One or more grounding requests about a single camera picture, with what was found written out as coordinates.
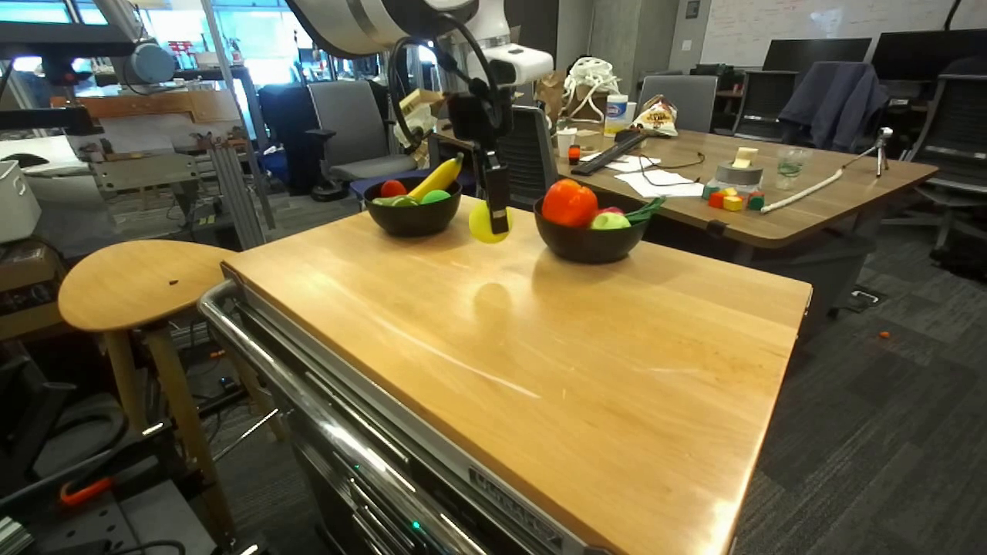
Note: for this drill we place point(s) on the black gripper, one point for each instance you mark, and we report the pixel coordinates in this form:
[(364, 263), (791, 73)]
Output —
[(475, 122)]

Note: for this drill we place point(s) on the yellow toy banana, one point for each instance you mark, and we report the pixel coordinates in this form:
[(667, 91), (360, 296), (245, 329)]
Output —
[(446, 175)]

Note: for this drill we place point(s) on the yellow toy lemon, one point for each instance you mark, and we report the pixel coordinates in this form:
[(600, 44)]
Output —
[(481, 227)]

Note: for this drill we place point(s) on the green toy pear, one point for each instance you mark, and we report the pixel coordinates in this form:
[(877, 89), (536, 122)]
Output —
[(435, 198)]

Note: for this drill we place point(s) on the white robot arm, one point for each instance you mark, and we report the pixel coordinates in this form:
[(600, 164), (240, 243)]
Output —
[(481, 68)]

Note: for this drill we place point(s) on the orange toy bell pepper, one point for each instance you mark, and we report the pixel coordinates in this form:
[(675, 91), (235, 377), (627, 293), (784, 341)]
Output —
[(569, 206)]

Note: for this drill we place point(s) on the black bowl with pepper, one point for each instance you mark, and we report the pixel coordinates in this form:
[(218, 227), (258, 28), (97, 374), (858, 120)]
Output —
[(588, 244)]

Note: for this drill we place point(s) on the black bowl with banana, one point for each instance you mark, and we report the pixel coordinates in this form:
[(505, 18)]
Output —
[(410, 221)]

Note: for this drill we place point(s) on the red toy strawberry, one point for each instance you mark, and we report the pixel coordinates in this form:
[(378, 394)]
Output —
[(391, 190)]

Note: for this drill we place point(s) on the white paper sheets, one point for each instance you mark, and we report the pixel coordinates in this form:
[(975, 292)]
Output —
[(648, 179)]

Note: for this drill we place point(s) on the grey office chair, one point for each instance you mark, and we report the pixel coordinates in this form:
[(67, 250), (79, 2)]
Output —
[(354, 139)]

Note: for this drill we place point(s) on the white tool cart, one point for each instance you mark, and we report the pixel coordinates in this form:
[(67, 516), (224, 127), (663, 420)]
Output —
[(492, 510)]

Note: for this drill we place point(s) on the colourful toy blocks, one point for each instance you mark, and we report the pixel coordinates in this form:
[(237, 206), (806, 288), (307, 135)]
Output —
[(733, 202)]

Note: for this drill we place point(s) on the wooden office desk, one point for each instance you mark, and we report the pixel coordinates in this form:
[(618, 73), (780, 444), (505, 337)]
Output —
[(752, 192)]

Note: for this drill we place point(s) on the blue jacket on chair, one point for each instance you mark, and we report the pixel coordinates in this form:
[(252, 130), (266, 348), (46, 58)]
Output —
[(832, 104)]

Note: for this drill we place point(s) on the round wooden stool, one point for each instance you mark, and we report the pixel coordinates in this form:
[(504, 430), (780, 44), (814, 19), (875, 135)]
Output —
[(135, 288)]

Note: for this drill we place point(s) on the silver cart handle bar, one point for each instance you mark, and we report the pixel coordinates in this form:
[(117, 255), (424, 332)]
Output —
[(360, 490)]

